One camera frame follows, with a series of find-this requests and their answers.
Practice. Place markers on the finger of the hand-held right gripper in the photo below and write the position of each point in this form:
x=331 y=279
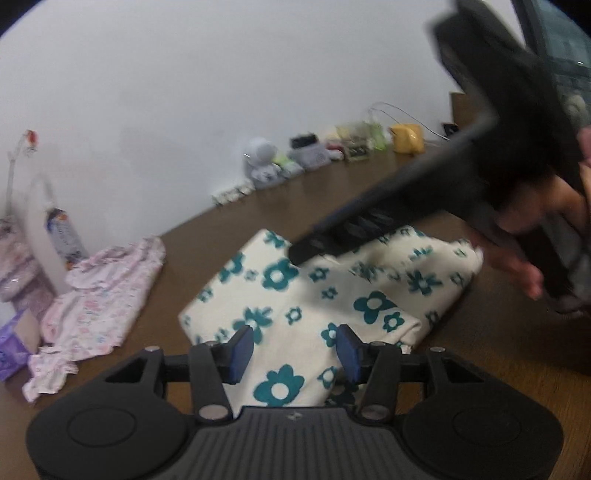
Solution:
x=346 y=230

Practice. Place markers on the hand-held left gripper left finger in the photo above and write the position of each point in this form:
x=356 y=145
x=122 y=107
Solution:
x=242 y=353

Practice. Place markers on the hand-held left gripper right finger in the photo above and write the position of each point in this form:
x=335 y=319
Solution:
x=348 y=355

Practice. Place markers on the cream dress with green flowers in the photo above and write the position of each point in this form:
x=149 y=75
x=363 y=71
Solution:
x=286 y=295

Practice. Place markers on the person's right hand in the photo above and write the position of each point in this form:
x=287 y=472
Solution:
x=568 y=198

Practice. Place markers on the small black device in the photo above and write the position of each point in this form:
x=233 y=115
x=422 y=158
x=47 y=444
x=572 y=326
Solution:
x=449 y=130

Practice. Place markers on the white small packet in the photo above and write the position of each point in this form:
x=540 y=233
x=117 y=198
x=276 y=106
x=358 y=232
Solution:
x=293 y=170

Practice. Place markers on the clear glass cup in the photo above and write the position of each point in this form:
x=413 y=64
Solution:
x=355 y=147

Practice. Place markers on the green small packet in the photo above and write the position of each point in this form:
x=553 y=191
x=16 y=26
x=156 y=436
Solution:
x=282 y=161

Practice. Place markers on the green spray bottle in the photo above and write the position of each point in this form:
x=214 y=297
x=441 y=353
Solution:
x=377 y=136

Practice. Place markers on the black power adapter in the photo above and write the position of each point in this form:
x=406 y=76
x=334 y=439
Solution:
x=304 y=140

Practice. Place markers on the yellow mug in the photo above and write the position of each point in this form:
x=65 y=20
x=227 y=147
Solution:
x=408 y=138

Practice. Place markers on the white robot figurine speaker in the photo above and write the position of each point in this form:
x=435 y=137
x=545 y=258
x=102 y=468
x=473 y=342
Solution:
x=261 y=154

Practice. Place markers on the white power strip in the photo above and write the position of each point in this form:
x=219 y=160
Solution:
x=233 y=194

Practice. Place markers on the pink floral garment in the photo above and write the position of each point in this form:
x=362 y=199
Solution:
x=106 y=295

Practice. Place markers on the tea bottle with white label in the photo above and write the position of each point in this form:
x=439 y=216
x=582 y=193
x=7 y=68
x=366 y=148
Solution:
x=64 y=235

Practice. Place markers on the purple tissue pack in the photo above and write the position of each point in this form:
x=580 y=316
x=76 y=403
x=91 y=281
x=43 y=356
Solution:
x=14 y=350

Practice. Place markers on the pink purple textured vase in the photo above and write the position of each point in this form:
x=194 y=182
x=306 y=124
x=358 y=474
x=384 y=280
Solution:
x=18 y=272

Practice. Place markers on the bare twig with red bud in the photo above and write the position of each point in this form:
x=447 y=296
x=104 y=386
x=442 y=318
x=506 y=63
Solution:
x=31 y=136

